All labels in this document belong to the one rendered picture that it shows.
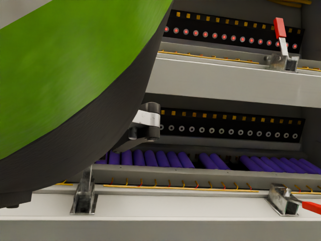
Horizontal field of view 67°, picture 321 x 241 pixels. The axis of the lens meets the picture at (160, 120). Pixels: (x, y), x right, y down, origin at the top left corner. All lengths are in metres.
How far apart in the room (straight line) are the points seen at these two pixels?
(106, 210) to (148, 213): 0.05
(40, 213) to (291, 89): 0.36
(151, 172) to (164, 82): 0.13
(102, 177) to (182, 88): 0.17
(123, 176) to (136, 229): 0.08
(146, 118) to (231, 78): 0.20
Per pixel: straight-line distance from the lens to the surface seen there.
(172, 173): 0.36
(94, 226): 0.31
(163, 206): 0.33
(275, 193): 0.39
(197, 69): 0.32
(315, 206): 0.34
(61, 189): 0.35
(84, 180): 0.31
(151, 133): 0.16
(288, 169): 0.49
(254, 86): 0.36
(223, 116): 0.49
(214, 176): 0.38
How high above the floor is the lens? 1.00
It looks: 6 degrees up
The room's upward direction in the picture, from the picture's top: 3 degrees clockwise
